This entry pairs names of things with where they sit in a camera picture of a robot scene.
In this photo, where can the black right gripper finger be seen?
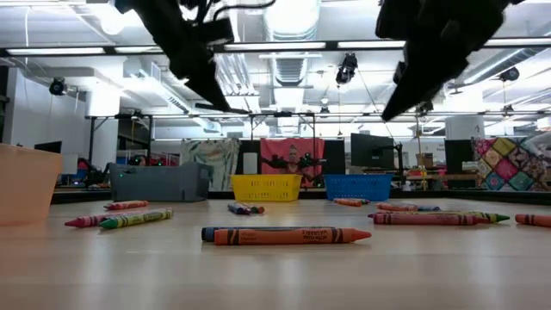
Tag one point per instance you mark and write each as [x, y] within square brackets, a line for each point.
[422, 77]

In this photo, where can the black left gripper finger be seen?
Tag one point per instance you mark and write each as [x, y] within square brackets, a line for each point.
[211, 84]

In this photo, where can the blue crayon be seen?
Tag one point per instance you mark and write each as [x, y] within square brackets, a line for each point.
[237, 209]
[207, 234]
[430, 208]

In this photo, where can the orange crayon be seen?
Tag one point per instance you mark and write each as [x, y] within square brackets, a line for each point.
[292, 237]
[536, 220]
[348, 202]
[396, 207]

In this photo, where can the red crayon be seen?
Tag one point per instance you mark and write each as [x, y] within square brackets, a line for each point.
[127, 205]
[426, 219]

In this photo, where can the green crayon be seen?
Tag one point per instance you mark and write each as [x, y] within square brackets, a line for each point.
[365, 200]
[257, 209]
[138, 218]

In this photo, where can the red-orange crayon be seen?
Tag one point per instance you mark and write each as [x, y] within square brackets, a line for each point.
[86, 221]

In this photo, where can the white light bar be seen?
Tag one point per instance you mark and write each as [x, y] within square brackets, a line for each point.
[56, 51]
[370, 44]
[275, 46]

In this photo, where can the green floral cloth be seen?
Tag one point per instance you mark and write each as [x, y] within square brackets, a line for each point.
[215, 157]

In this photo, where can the cardboard box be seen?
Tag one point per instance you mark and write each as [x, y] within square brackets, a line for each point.
[425, 160]

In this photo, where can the red cloth backdrop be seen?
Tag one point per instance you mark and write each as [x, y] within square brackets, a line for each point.
[271, 148]

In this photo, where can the black monitor on stand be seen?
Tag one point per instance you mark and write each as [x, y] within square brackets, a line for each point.
[372, 150]

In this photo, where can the white box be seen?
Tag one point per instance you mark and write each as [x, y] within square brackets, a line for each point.
[250, 163]

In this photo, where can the yellow plastic basket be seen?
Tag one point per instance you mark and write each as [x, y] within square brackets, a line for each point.
[266, 176]

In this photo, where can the dark grey plastic bin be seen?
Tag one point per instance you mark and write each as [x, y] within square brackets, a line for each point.
[159, 185]

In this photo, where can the person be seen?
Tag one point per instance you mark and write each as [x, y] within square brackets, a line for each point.
[294, 165]

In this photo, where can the black panel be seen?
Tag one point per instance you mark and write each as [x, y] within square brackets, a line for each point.
[335, 157]

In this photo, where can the blue plastic basket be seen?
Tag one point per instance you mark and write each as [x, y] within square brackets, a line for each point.
[357, 176]

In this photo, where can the colourful patchwork quilt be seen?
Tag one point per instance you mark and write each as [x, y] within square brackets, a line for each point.
[508, 168]

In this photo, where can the yellow-green crayon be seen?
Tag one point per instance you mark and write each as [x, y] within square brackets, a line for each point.
[495, 217]

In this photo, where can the small black monitor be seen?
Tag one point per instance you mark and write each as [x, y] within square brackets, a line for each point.
[48, 147]

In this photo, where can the orange translucent plastic bin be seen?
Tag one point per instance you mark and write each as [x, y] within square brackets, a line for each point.
[26, 185]

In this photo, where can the black ceiling camera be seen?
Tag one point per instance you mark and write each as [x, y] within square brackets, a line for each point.
[57, 87]
[510, 74]
[346, 69]

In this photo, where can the round silver air duct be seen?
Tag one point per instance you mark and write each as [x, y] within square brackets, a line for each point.
[292, 21]

